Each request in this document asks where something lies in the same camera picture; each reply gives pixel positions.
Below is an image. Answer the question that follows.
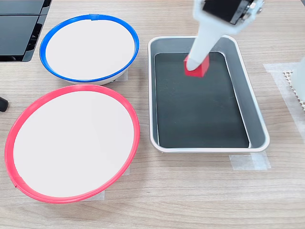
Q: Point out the small red cube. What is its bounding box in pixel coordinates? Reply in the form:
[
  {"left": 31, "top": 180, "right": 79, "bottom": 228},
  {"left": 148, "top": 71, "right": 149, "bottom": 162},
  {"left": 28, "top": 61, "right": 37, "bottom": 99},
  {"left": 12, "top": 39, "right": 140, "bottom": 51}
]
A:
[{"left": 183, "top": 53, "right": 211, "bottom": 78}]

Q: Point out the black tray mat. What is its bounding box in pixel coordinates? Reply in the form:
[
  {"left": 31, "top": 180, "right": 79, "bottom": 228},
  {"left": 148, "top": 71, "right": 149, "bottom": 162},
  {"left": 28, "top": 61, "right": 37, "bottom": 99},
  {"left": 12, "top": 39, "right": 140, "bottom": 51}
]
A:
[{"left": 154, "top": 52, "right": 250, "bottom": 149}]

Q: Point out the steel tray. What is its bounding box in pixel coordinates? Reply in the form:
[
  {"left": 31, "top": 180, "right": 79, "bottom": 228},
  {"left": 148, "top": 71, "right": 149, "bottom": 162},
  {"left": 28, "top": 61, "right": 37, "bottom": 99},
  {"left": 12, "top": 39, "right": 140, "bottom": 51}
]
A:
[{"left": 147, "top": 35, "right": 271, "bottom": 155}]

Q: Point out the blue-rimmed white plate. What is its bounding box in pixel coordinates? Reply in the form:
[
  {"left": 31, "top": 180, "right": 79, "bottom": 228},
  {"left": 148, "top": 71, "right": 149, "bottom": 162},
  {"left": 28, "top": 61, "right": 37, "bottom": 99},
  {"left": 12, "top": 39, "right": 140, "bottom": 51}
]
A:
[{"left": 39, "top": 13, "right": 140, "bottom": 86}]

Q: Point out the translucent tape strip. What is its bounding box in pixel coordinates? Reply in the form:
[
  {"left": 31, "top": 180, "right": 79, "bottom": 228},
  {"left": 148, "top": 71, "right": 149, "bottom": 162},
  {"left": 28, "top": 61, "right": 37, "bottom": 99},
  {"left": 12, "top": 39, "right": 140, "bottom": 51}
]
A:
[{"left": 228, "top": 151, "right": 272, "bottom": 171}]

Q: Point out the red-rimmed white plate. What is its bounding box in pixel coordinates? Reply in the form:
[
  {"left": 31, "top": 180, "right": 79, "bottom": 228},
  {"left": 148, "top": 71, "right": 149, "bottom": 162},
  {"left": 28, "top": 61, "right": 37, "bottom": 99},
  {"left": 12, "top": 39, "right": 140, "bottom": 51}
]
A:
[{"left": 4, "top": 84, "right": 141, "bottom": 204}]

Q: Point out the black flat electronic device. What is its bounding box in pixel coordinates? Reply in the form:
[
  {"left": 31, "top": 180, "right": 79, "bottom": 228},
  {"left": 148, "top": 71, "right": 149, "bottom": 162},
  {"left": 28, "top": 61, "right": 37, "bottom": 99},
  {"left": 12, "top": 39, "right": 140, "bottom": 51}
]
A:
[{"left": 0, "top": 0, "right": 52, "bottom": 63}]

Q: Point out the black rounded stand foot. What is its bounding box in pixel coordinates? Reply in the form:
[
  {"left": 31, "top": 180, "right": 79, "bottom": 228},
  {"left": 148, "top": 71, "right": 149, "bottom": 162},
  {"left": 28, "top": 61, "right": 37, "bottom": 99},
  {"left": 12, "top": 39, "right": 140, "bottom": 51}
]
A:
[{"left": 0, "top": 96, "right": 9, "bottom": 113}]

